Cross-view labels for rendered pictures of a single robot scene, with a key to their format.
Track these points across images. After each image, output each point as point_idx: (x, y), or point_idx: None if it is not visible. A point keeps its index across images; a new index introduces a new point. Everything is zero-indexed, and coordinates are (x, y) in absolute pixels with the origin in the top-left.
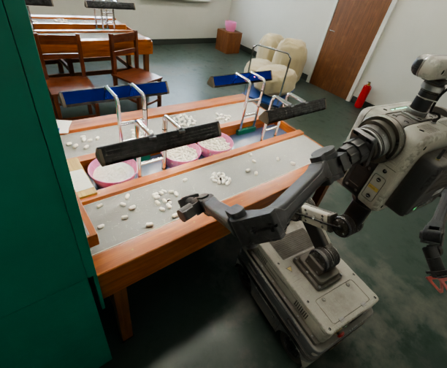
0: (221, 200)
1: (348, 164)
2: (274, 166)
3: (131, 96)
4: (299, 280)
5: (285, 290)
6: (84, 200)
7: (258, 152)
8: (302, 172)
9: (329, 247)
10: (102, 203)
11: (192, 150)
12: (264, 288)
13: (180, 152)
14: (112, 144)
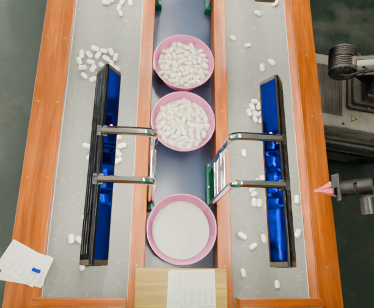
0: (295, 134)
1: None
2: (266, 28)
3: (115, 143)
4: (366, 120)
5: (357, 136)
6: (230, 288)
7: (230, 22)
8: (299, 11)
9: None
10: (237, 267)
11: (181, 103)
12: (329, 146)
13: (181, 121)
14: (290, 244)
